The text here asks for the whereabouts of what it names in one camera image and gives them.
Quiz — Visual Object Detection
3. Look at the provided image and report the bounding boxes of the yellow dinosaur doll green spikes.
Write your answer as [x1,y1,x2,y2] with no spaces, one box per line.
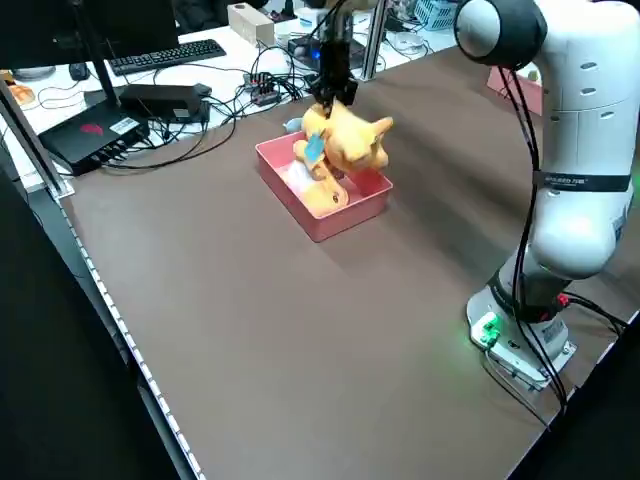
[301,102,395,176]

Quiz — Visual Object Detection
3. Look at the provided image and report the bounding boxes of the aluminium profile post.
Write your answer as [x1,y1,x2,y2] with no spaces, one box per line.
[0,78,75,200]
[360,0,390,82]

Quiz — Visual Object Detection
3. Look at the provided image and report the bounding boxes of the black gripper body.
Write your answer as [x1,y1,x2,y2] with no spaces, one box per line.
[312,40,357,91]

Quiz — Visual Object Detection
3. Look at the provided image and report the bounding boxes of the white desk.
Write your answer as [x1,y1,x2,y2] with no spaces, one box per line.
[0,19,461,194]

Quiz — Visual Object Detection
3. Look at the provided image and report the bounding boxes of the aluminium table edge rail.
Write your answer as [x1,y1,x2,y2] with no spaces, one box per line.
[58,197,206,480]

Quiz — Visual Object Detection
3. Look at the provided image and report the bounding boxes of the black electronics box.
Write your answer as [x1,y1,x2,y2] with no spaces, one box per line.
[288,34,366,70]

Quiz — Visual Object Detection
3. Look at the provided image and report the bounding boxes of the black stand pole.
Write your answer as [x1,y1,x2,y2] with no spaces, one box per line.
[69,0,124,109]

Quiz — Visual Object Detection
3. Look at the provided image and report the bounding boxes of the black power brick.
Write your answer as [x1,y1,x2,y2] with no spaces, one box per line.
[118,83,213,125]

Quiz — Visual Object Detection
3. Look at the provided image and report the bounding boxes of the black keyboard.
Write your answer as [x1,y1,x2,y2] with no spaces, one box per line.
[108,38,228,77]

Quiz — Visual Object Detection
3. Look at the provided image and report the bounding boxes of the black monitor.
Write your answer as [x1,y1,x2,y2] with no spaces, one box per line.
[0,0,180,70]

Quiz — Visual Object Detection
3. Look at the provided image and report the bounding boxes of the beige rectangular box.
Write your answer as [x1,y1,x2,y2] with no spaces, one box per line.
[227,2,276,47]

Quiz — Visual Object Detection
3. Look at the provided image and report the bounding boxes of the clear round dish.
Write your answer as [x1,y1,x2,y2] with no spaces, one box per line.
[392,30,427,51]

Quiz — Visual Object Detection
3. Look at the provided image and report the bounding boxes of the grey round base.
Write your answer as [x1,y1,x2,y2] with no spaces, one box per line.
[12,64,57,81]

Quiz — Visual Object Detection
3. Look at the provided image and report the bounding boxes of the blue plastic basket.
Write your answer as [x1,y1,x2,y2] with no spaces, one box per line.
[413,0,462,32]

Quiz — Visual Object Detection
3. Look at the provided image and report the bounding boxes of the black usb hub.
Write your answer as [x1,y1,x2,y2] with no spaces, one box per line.
[243,71,281,106]

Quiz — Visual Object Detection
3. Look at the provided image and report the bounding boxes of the yellow bear doll white shirt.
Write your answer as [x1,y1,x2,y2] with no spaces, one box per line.
[292,130,351,217]

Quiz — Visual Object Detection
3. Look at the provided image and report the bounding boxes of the black desk cable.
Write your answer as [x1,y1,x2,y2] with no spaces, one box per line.
[102,97,239,174]

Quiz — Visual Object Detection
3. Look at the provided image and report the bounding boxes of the black computer red logo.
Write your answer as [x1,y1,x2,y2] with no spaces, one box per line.
[38,97,152,177]

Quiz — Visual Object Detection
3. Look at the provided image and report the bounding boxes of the small orange object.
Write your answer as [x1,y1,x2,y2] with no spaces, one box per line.
[0,82,32,106]

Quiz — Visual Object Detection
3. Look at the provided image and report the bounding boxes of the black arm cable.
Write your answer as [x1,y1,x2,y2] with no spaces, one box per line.
[492,64,571,431]

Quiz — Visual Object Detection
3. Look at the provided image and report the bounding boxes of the pink plastic box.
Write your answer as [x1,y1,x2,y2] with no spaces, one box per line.
[487,64,544,117]
[255,130,394,244]

